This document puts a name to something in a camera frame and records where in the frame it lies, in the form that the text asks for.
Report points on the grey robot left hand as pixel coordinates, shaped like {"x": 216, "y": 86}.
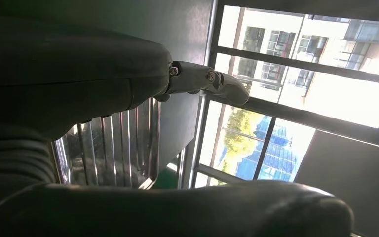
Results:
{"x": 78, "y": 72}

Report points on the green conveyor belt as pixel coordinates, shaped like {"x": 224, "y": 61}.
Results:
{"x": 166, "y": 175}

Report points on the steel ribbed scale tray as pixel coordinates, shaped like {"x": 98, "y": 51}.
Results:
{"x": 117, "y": 150}

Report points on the dark window frame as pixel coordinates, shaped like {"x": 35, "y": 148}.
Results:
{"x": 291, "y": 62}

